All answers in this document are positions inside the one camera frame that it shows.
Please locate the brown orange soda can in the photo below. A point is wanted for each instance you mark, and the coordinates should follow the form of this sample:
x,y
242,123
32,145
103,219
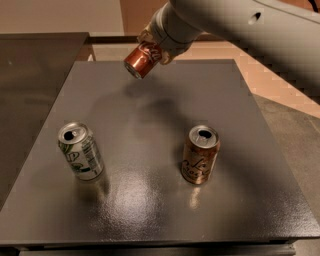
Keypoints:
x,y
199,154

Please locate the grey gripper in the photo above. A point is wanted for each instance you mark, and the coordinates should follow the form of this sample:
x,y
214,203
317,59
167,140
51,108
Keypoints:
x,y
172,44

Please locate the white green soda can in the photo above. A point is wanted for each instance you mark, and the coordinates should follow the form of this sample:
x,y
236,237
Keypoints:
x,y
77,143

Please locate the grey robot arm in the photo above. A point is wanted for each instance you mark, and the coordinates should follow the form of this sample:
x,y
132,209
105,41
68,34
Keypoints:
x,y
283,37

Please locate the red coke can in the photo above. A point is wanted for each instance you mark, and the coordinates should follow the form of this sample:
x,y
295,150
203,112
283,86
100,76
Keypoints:
x,y
143,59

